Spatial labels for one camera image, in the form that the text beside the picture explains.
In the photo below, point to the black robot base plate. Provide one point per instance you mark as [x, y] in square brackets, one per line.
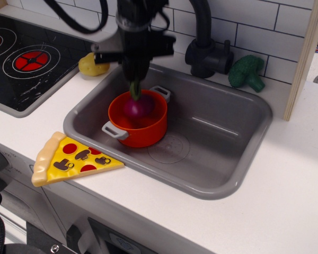
[37, 242]

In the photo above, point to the light wooden side panel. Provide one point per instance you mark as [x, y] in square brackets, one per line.
[304, 62]

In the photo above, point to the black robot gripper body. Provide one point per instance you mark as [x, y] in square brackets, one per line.
[133, 41]

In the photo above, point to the green toy broccoli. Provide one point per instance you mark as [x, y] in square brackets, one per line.
[245, 71]

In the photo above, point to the orange toy pot grey handles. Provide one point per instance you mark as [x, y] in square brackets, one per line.
[139, 132]

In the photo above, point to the grey plastic toy sink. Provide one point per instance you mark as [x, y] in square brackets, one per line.
[213, 131]

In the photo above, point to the dark grey toy faucet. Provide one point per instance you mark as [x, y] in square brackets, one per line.
[202, 54]

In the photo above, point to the purple toy beet green stem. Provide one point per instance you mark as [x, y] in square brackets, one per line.
[138, 105]

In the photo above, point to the toy pizza slice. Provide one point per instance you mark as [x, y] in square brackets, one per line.
[63, 158]

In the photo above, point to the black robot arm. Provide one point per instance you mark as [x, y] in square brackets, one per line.
[140, 10]

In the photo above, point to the yellow toy potato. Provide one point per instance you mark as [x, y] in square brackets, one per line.
[88, 67]

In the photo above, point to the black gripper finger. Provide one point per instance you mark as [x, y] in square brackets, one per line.
[142, 67]
[129, 69]

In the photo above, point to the black toy stove top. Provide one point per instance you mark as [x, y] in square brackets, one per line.
[35, 62]

